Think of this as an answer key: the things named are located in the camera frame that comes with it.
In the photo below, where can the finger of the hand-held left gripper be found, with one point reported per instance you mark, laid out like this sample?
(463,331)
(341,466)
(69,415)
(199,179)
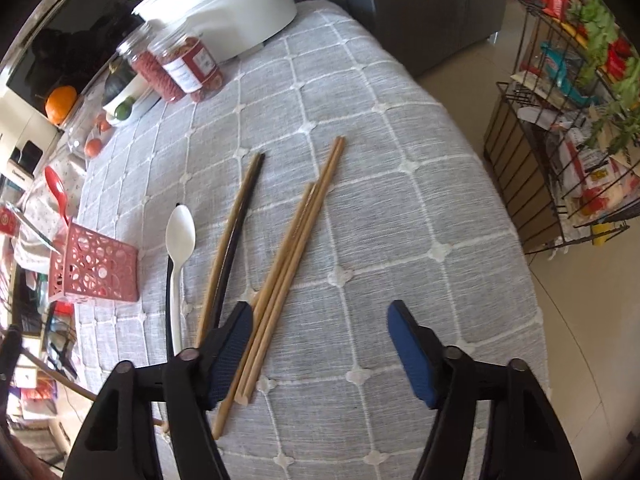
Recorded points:
(9,350)

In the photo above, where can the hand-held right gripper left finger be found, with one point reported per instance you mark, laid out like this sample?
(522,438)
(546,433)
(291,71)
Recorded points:
(230,355)

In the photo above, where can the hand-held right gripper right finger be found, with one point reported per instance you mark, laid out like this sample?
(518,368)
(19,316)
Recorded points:
(410,355)

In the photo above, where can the brown wooden chopstick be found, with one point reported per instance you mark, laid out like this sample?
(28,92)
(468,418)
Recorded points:
(65,382)
(287,245)
(304,225)
(312,220)

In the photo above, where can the pink perforated utensil basket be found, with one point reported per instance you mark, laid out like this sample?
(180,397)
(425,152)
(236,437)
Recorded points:
(95,270)

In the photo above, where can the white plastic spoon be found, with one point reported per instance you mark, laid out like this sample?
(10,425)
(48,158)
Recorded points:
(180,235)

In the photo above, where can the red box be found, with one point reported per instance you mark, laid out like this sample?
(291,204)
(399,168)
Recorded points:
(7,220)

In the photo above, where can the red plastic spoon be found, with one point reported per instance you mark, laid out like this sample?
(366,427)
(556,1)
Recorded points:
(54,182)

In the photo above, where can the small red tomato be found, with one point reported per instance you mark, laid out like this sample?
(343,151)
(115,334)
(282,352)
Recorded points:
(93,147)
(103,122)

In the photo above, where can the clear plastic container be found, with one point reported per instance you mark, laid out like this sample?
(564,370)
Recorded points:
(80,130)

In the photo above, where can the orange fruit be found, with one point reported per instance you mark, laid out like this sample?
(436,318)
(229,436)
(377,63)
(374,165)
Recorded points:
(61,102)

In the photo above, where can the pile of snack packets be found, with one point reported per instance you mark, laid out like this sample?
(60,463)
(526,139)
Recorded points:
(590,170)

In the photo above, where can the green lime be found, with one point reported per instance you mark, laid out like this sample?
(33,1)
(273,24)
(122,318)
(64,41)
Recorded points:
(123,111)

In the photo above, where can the white bowl with green squash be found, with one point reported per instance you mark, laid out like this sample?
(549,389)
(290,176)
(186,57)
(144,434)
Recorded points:
(145,97)

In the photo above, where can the dark green squash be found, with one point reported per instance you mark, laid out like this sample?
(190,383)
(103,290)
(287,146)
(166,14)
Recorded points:
(117,82)

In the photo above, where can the clear jar with red label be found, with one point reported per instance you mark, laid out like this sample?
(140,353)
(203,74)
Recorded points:
(190,65)

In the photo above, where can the clear jar of red berries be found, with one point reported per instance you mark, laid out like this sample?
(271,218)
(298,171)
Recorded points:
(150,70)

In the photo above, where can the white oven with black door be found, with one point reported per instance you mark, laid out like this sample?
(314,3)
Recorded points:
(65,45)

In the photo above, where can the dark grey refrigerator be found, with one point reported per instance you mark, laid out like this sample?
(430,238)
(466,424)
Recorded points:
(425,25)

